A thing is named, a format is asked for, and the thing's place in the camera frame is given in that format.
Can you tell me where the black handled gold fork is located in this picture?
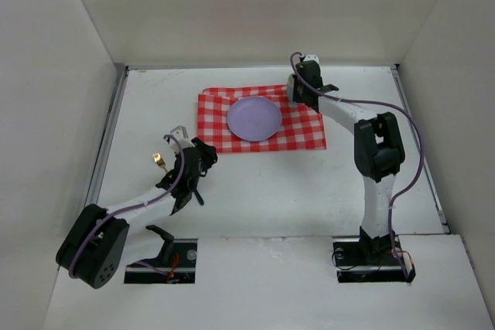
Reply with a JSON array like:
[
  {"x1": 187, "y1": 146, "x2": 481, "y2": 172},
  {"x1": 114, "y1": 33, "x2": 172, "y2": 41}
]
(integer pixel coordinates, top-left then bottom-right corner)
[{"x1": 152, "y1": 152, "x2": 204, "y2": 206}]

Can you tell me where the red checkered cloth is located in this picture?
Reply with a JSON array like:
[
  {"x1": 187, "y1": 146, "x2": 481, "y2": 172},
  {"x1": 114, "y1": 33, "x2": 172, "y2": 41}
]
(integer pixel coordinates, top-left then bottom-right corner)
[{"x1": 197, "y1": 84, "x2": 326, "y2": 154}]

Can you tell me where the purple plastic plate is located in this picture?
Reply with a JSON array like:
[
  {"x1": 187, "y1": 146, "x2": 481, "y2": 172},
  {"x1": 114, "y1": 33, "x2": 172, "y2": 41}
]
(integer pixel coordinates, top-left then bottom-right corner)
[{"x1": 227, "y1": 96, "x2": 282, "y2": 141}]

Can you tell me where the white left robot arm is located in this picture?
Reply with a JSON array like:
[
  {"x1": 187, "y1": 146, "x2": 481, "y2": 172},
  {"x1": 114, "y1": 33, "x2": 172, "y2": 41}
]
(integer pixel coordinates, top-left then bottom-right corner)
[{"x1": 55, "y1": 134, "x2": 218, "y2": 289}]

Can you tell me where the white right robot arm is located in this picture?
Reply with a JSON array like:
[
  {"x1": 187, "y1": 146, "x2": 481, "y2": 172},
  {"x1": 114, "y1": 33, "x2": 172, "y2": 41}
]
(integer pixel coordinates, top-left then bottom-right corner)
[{"x1": 287, "y1": 53, "x2": 405, "y2": 240}]

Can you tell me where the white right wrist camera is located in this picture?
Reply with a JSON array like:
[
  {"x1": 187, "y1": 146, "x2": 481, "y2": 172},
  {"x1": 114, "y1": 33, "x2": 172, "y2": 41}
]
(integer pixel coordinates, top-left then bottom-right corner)
[{"x1": 302, "y1": 54, "x2": 319, "y2": 63}]

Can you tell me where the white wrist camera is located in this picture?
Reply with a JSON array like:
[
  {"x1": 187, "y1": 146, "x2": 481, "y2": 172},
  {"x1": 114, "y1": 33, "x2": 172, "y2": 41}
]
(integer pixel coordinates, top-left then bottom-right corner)
[
  {"x1": 302, "y1": 54, "x2": 319, "y2": 63},
  {"x1": 169, "y1": 125, "x2": 192, "y2": 149}
]

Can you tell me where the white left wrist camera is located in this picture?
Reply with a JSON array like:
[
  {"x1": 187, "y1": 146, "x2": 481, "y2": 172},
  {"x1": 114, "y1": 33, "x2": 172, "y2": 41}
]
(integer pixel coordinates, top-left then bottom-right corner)
[{"x1": 169, "y1": 125, "x2": 192, "y2": 149}]

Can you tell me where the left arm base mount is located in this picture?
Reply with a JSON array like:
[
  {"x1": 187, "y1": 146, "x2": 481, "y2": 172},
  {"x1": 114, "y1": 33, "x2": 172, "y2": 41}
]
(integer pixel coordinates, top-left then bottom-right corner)
[{"x1": 124, "y1": 225, "x2": 198, "y2": 284}]

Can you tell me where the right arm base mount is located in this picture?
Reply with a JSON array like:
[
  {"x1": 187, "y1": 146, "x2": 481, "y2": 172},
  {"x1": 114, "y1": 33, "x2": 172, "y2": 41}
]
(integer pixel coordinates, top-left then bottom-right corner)
[{"x1": 331, "y1": 237, "x2": 416, "y2": 284}]

